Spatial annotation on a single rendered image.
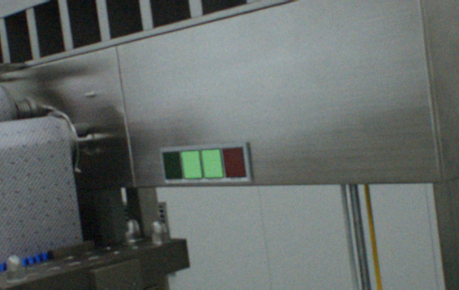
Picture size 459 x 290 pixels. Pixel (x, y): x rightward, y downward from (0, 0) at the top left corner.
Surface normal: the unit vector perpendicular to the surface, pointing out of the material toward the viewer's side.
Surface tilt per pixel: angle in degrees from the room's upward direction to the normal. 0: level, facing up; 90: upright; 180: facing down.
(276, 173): 90
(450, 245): 90
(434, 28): 90
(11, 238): 90
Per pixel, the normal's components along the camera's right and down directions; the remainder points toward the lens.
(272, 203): -0.74, 0.13
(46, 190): 0.66, -0.05
